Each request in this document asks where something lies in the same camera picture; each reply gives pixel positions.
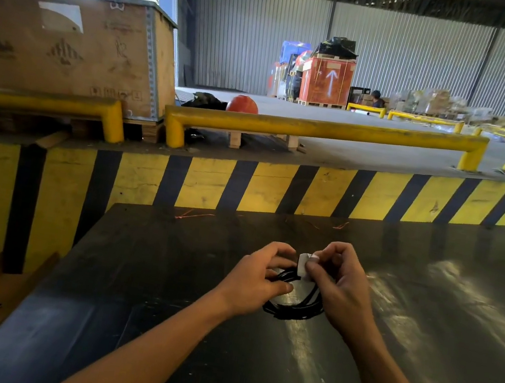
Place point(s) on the low wooden pallet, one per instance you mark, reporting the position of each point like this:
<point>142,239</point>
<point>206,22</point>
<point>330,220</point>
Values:
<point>234,140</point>

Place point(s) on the stack of wrapped goods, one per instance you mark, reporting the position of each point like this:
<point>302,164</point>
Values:
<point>286,78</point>

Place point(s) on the pallet under plywood crate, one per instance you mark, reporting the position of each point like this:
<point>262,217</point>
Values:
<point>151,132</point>

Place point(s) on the red crate with white arrow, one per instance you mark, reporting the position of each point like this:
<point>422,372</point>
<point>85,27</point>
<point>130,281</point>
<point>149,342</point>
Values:
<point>327,82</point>

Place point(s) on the black plastic bag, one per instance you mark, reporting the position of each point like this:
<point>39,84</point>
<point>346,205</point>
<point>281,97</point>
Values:
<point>337,48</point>

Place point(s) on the large plywood crate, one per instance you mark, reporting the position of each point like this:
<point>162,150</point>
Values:
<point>78,51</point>

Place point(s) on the short orange thread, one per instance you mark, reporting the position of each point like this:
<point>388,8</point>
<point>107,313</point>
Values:
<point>341,225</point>

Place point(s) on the blue container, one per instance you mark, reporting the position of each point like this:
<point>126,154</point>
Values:
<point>296,50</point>

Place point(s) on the small distant yellow rail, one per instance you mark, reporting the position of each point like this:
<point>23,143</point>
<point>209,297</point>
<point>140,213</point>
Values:
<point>367,108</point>

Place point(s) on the person's left forearm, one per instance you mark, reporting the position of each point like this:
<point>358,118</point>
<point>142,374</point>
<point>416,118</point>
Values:
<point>142,359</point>

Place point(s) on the pile of cardboard boxes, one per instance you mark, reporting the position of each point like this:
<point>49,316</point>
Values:
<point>436,101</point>

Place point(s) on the long yellow guard rail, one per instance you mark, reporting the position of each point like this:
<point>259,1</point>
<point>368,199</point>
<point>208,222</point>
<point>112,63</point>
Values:
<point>325,129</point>

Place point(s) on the medium distant yellow rail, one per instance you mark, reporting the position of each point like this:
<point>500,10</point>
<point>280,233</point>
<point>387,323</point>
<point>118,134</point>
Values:
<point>426,118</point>

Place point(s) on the loose wooden plank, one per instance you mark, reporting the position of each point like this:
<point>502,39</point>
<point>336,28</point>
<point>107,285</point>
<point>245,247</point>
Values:
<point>53,139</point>

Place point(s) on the person's right hand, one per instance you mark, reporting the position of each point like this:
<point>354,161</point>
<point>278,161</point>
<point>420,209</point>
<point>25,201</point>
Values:
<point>346,296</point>

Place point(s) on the long orange thread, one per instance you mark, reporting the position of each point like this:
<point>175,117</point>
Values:
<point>193,215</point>

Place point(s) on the short yellow guard rail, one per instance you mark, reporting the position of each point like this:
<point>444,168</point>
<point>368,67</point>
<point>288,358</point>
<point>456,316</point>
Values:
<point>36,101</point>

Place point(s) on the person's left hand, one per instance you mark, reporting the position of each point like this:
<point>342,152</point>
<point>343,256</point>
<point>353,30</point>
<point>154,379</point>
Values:
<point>251,285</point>

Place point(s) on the yellow black striped dock barrier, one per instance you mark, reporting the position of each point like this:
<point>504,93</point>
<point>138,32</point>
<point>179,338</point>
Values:
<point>58,200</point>

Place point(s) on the orange round helmet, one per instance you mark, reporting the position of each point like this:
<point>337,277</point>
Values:
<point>243,105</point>

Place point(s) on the small white adapter block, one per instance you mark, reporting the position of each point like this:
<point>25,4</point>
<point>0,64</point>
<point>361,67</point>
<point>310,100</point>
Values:
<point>303,265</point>

